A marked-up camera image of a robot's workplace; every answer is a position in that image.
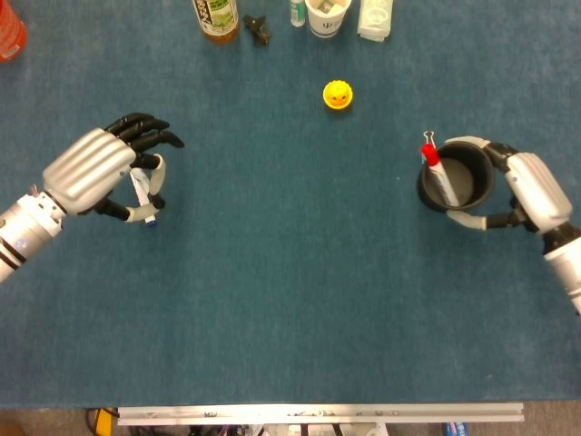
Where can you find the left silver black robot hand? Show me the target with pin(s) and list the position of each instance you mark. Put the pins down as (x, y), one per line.
(91, 168)

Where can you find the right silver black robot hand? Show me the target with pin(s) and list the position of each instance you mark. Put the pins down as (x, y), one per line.
(540, 191)

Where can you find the blue capped white marker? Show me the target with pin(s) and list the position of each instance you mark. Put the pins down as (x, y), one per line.
(141, 186)

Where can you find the black cup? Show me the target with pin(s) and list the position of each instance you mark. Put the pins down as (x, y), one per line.
(472, 181)

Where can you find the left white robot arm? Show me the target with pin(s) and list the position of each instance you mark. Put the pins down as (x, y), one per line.
(22, 231)

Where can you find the red capped white marker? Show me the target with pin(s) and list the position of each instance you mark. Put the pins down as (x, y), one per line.
(431, 156)

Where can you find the teal binder clip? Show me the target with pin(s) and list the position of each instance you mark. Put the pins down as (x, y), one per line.
(430, 141)

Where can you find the orange red canister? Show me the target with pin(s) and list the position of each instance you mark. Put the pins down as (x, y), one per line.
(9, 32)

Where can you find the amber tea bottle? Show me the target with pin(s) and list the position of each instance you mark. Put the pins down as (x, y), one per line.
(218, 22)

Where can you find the small black clip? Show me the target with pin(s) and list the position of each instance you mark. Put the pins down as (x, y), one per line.
(258, 29)

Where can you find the blue felt table cloth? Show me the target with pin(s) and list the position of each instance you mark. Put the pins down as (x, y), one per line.
(272, 295)

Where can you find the yellow duck toy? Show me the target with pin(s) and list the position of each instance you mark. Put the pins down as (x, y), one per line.
(338, 95)

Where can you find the pale green tissue pack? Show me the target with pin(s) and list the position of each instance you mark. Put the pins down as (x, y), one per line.
(374, 20)

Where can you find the small blue box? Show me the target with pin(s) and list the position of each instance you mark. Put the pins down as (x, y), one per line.
(455, 429)

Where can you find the yellow object under table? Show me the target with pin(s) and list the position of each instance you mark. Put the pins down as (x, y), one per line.
(105, 422)

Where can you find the white green glue stick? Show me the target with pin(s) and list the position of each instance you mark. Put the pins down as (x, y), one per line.
(297, 13)

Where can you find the white paper cup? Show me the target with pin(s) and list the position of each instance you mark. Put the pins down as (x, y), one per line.
(327, 25)

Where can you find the aluminium profile rail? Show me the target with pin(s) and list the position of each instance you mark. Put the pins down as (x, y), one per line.
(318, 413)

